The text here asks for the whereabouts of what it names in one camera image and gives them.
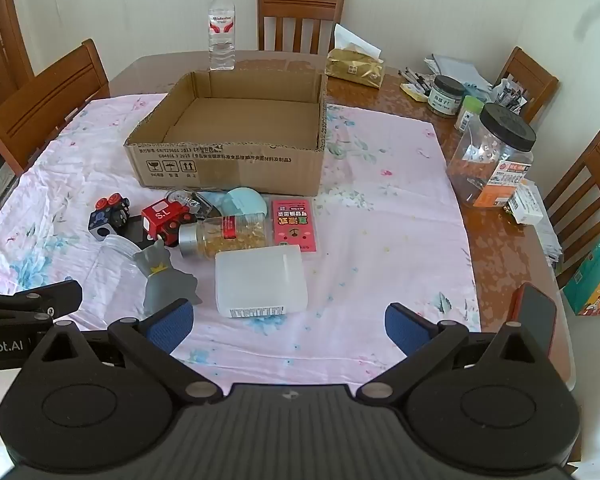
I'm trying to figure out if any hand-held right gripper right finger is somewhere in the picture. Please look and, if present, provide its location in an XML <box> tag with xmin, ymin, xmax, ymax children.
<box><xmin>356</xmin><ymin>302</ymin><xmax>556</xmax><ymax>406</ymax></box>

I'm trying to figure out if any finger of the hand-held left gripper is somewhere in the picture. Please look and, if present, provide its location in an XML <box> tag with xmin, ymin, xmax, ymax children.
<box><xmin>0</xmin><ymin>279</ymin><xmax>84</xmax><ymax>334</ymax></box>

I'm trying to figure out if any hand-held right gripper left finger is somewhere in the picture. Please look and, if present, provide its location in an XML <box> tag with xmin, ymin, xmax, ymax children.
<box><xmin>27</xmin><ymin>299</ymin><xmax>221</xmax><ymax>406</ymax></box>

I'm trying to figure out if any grey sack figurine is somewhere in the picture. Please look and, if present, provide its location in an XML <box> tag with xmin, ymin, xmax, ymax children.
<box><xmin>132</xmin><ymin>238</ymin><xmax>204</xmax><ymax>319</ymax></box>

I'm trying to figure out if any black fidget cube toy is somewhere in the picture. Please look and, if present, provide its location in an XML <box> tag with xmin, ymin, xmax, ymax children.
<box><xmin>89</xmin><ymin>192</ymin><xmax>132</xmax><ymax>239</ymax></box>

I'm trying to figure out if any white translucent plastic container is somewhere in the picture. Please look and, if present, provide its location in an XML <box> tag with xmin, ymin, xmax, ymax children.
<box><xmin>214</xmin><ymin>245</ymin><xmax>310</xmax><ymax>319</ymax></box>

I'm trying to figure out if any capsule bottle with silver cap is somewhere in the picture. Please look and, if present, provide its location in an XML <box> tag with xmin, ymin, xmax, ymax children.
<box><xmin>178</xmin><ymin>212</ymin><xmax>271</xmax><ymax>260</ymax></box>

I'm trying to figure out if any red toy train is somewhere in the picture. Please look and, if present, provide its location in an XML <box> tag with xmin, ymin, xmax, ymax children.
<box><xmin>141</xmin><ymin>198</ymin><xmax>197</xmax><ymax>248</ymax></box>

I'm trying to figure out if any light blue egg-shaped case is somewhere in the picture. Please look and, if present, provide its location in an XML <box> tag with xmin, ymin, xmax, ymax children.
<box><xmin>200</xmin><ymin>187</ymin><xmax>269</xmax><ymax>221</ymax></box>

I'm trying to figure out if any pink card packet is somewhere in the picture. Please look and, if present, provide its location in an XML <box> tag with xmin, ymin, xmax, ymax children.
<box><xmin>270</xmin><ymin>198</ymin><xmax>318</xmax><ymax>256</ymax></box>

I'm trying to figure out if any cardboard box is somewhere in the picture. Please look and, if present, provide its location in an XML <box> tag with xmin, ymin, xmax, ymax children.
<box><xmin>124</xmin><ymin>69</ymin><xmax>329</xmax><ymax>196</ymax></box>

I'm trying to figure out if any black flat rectangular object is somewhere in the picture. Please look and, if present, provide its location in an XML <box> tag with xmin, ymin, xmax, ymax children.
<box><xmin>117</xmin><ymin>214</ymin><xmax>154</xmax><ymax>249</ymax></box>

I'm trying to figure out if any pink floral cloth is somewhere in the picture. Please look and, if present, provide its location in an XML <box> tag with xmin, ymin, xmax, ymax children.
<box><xmin>0</xmin><ymin>92</ymin><xmax>482</xmax><ymax>397</ymax></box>

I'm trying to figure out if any clear correction tape dispenser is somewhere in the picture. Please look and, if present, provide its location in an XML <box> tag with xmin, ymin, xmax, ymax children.
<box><xmin>165</xmin><ymin>188</ymin><xmax>222</xmax><ymax>221</ymax></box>

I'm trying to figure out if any phone in red case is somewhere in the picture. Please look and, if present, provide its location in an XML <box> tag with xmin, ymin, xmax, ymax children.
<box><xmin>507</xmin><ymin>282</ymin><xmax>559</xmax><ymax>361</ymax></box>

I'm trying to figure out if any pile of clear plastic sleeves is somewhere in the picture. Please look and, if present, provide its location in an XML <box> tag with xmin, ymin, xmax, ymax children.
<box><xmin>529</xmin><ymin>180</ymin><xmax>565</xmax><ymax>263</ymax></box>

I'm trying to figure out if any small white carton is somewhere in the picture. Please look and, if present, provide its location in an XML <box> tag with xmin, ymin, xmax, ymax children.
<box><xmin>507</xmin><ymin>182</ymin><xmax>546</xmax><ymax>225</ymax></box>

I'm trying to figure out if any wooden chair with grooved back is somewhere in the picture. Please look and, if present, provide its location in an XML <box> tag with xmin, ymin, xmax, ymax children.
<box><xmin>0</xmin><ymin>39</ymin><xmax>112</xmax><ymax>213</ymax></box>

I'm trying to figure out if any large clear jar black lid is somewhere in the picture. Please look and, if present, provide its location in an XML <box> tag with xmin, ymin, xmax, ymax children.
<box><xmin>446</xmin><ymin>102</ymin><xmax>537</xmax><ymax>209</ymax></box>

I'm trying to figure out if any teal printed box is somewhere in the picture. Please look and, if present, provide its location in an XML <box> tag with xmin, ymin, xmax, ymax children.
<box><xmin>562</xmin><ymin>225</ymin><xmax>600</xmax><ymax>317</ymax></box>

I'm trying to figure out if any small bottle with green cap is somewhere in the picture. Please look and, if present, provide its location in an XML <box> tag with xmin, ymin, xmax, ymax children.
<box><xmin>454</xmin><ymin>96</ymin><xmax>486</xmax><ymax>134</ymax></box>

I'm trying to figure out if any green label jar dark lid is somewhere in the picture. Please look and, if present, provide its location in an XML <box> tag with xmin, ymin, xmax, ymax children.
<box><xmin>428</xmin><ymin>75</ymin><xmax>467</xmax><ymax>118</ymax></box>

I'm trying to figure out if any wooden slatted chair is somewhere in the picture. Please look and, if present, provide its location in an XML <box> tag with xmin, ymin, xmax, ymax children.
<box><xmin>542</xmin><ymin>128</ymin><xmax>600</xmax><ymax>291</ymax></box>
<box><xmin>495</xmin><ymin>46</ymin><xmax>560</xmax><ymax>126</ymax></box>
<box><xmin>256</xmin><ymin>0</ymin><xmax>346</xmax><ymax>56</ymax></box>

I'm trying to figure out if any clear bag of small parts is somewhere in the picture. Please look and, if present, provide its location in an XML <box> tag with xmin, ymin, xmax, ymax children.
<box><xmin>492</xmin><ymin>77</ymin><xmax>529</xmax><ymax>112</ymax></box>

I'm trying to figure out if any gold tissue pack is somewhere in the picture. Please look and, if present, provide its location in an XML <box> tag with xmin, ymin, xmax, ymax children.
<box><xmin>326</xmin><ymin>23</ymin><xmax>385</xmax><ymax>89</ymax></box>

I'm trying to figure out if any stack of white papers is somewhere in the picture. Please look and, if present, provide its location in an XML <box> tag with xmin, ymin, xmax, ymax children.
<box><xmin>424</xmin><ymin>52</ymin><xmax>497</xmax><ymax>102</ymax></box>

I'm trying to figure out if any clear plastic water bottle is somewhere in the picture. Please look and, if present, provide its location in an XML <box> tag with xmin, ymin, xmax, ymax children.
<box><xmin>208</xmin><ymin>0</ymin><xmax>237</xmax><ymax>72</ymax></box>

